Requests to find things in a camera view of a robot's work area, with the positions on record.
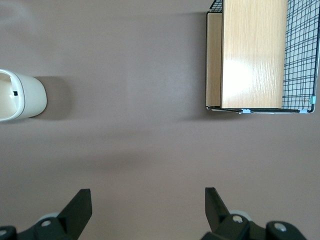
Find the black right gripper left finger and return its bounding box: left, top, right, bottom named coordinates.
left=0, top=188, right=93, bottom=240

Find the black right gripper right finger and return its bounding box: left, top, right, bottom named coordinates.
left=201, top=186, right=309, bottom=240

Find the white trash can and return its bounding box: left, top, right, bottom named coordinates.
left=0, top=69, right=48, bottom=123

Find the wooden shelf with wire rack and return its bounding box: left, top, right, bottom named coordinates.
left=205, top=0, right=316, bottom=115

